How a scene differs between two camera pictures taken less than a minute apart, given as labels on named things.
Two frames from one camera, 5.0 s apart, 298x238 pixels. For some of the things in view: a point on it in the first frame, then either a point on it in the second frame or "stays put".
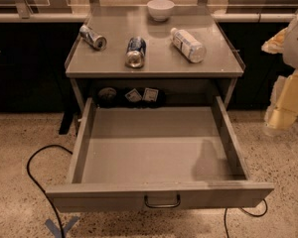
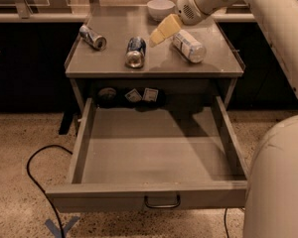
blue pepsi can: [135, 53] stays put
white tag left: [133, 95] stays put
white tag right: [150, 94] stays put
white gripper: [297, 47] to [187, 8]
